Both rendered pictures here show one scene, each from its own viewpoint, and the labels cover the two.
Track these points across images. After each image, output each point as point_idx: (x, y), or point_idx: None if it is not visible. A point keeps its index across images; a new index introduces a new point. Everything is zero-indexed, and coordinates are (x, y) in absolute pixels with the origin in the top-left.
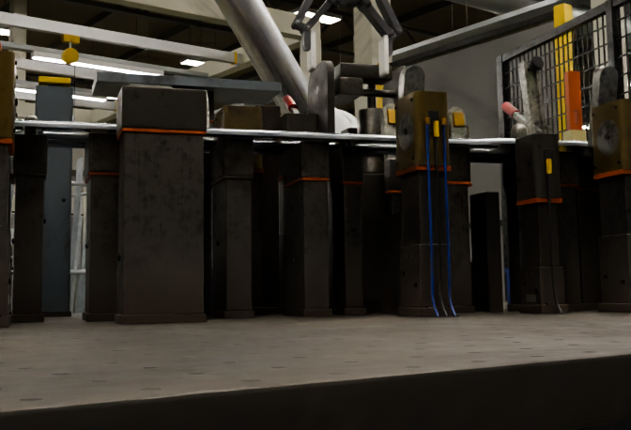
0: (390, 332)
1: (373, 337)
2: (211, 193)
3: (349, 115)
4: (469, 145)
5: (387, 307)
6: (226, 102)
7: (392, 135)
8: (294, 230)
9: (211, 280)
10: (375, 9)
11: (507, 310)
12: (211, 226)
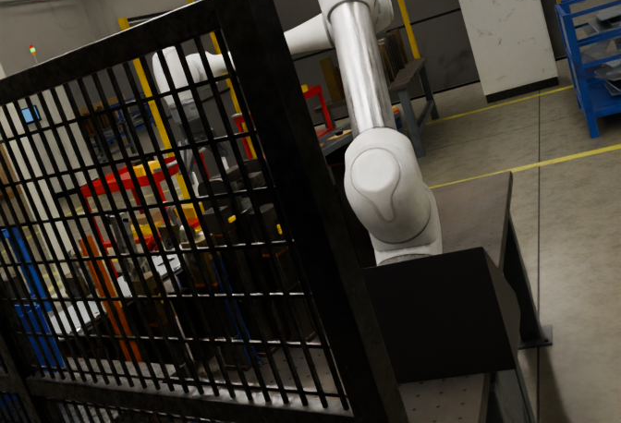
0: (170, 287)
1: (166, 283)
2: (345, 211)
3: (349, 161)
4: (171, 257)
5: None
6: (341, 146)
7: (199, 233)
8: None
9: (361, 263)
10: (187, 156)
11: (199, 371)
12: (351, 232)
